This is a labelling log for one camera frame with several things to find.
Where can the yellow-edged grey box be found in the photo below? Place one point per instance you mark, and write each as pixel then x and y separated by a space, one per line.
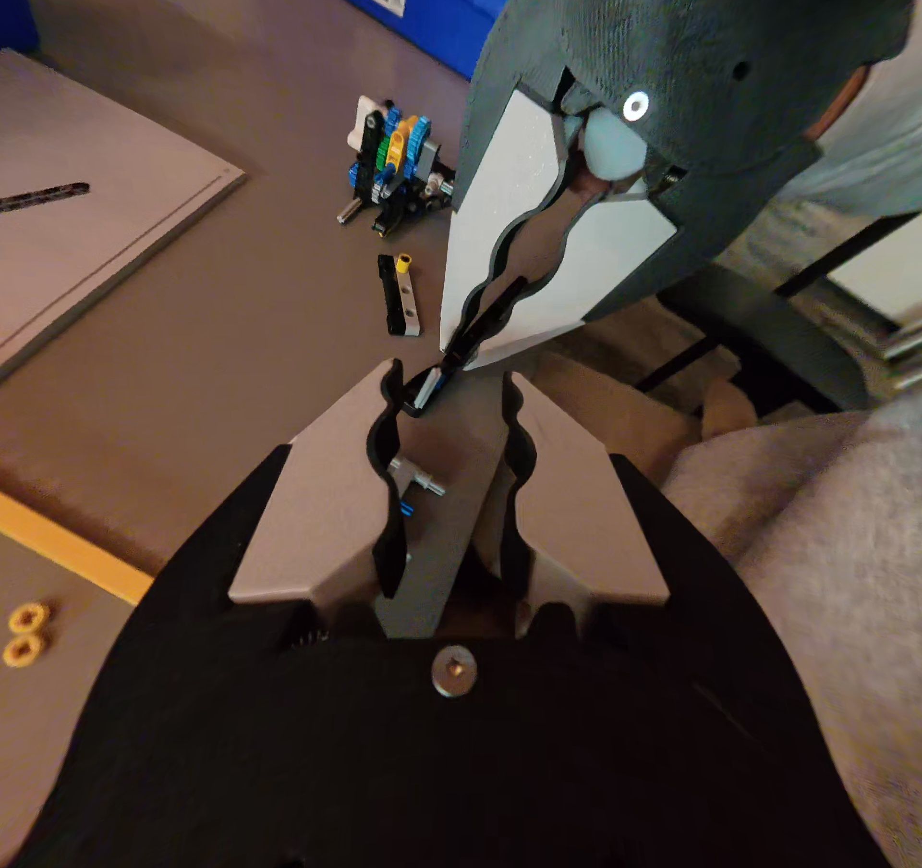
pixel 43 724

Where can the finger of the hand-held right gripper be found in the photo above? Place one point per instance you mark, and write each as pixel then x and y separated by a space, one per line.
pixel 612 255
pixel 497 176

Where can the grey lego connector piece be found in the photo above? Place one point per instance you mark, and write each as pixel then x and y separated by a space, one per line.
pixel 414 475

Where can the black and grey lego beams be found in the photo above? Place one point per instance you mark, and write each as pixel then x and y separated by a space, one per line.
pixel 397 299

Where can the black lego beam with pin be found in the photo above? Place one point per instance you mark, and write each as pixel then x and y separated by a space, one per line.
pixel 497 309

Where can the black chair base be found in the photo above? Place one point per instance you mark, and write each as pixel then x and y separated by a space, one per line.
pixel 763 327

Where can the person's bare leg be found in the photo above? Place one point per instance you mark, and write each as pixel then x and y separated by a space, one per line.
pixel 634 414

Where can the long black lego beam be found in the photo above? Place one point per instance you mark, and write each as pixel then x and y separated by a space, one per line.
pixel 47 196

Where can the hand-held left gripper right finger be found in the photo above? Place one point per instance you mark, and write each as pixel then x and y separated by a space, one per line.
pixel 583 529

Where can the multicolour lego gear assembly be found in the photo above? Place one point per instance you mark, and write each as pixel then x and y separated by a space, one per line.
pixel 392 162

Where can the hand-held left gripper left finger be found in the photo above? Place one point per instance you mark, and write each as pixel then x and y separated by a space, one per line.
pixel 310 515

